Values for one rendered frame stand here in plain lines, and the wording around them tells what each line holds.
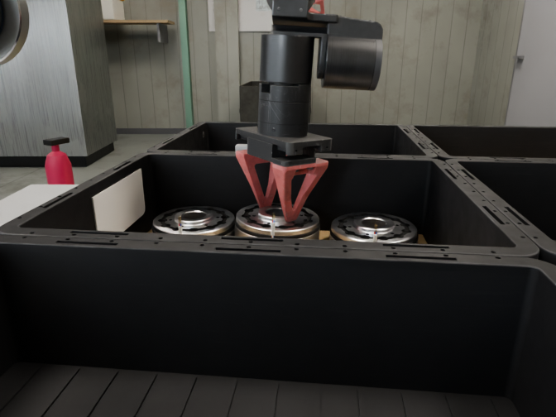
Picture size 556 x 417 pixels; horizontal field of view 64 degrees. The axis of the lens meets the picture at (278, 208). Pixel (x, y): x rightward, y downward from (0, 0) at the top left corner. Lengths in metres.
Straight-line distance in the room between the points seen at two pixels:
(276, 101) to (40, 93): 4.44
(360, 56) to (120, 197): 0.31
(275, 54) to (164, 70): 6.05
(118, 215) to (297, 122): 0.23
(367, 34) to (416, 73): 6.09
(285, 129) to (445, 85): 6.26
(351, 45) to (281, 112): 0.10
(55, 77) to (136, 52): 2.04
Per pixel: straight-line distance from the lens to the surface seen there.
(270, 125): 0.49
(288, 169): 0.47
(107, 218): 0.52
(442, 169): 0.55
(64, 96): 4.77
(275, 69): 0.48
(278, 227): 0.51
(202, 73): 6.42
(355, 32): 0.50
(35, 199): 1.32
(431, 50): 6.63
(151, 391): 0.35
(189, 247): 0.31
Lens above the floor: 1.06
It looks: 19 degrees down
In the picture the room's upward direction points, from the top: straight up
